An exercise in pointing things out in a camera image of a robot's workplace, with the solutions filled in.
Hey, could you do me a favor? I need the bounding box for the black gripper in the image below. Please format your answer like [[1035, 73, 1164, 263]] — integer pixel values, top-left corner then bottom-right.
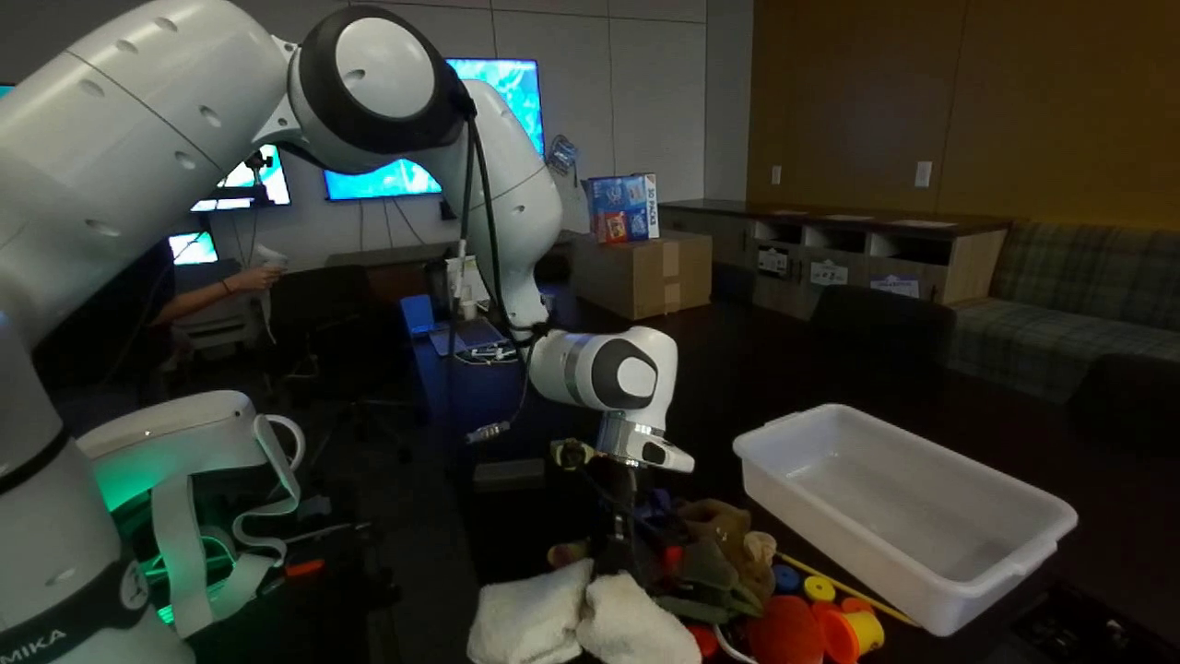
[[591, 466, 649, 580]]

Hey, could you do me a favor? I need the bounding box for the small red ball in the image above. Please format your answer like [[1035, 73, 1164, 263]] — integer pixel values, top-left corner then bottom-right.
[[649, 541, 688, 584]]

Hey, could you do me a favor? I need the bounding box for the white fluffy cloth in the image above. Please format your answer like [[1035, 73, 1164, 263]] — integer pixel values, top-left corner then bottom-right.
[[464, 556, 705, 664]]

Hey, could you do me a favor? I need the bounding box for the green plush toy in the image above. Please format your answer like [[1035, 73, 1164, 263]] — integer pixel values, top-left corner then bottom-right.
[[652, 535, 781, 626]]

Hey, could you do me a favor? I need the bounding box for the dark gray foam block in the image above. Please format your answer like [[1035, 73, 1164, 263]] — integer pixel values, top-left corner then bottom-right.
[[468, 455, 554, 497]]

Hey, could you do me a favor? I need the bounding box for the orange plush toy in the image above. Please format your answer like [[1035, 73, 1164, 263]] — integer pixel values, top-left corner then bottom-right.
[[732, 595, 863, 664]]

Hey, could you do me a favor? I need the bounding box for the yellow cylinder toy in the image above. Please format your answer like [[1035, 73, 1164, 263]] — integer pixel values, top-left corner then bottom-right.
[[835, 605, 888, 657]]

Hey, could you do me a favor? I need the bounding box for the white plastic container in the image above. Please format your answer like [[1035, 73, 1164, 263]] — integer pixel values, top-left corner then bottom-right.
[[730, 397, 1085, 641]]

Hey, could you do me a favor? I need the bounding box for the cardboard box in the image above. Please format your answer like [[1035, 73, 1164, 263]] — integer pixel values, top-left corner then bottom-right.
[[568, 229, 719, 325]]

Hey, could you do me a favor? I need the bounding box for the blue chair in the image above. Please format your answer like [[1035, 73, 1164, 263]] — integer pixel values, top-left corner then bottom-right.
[[393, 289, 442, 344]]

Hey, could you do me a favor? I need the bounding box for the blue printed box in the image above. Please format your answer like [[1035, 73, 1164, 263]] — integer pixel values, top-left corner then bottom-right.
[[581, 168, 662, 248]]

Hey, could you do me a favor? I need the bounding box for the dark ottoman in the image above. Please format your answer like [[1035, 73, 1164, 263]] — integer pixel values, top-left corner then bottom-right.
[[810, 279, 958, 376], [1069, 352, 1180, 437]]

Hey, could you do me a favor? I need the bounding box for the black office chair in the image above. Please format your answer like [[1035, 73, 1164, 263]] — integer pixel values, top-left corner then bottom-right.
[[263, 263, 427, 416]]

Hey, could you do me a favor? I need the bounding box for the wooden shelf unit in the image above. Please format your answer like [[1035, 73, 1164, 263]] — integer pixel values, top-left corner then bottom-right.
[[658, 198, 1015, 325]]

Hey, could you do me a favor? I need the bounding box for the person in dark shirt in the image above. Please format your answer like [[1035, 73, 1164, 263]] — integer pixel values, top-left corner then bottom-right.
[[155, 257, 286, 332]]

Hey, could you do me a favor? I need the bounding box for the wide desk monitor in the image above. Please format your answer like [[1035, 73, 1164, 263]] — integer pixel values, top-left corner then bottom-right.
[[183, 141, 296, 216]]

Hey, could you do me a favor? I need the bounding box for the green plaid sofa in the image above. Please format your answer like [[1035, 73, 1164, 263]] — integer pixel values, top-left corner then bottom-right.
[[940, 216, 1180, 406]]

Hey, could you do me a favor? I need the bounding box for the small monitor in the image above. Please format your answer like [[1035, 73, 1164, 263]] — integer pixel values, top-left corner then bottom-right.
[[164, 229, 223, 274]]

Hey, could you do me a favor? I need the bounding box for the red handled screwdriver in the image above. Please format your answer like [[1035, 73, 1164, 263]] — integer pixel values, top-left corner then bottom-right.
[[252, 552, 333, 595]]

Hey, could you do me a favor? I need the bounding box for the large wall monitor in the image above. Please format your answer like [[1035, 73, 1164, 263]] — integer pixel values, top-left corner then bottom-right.
[[322, 50, 550, 208]]

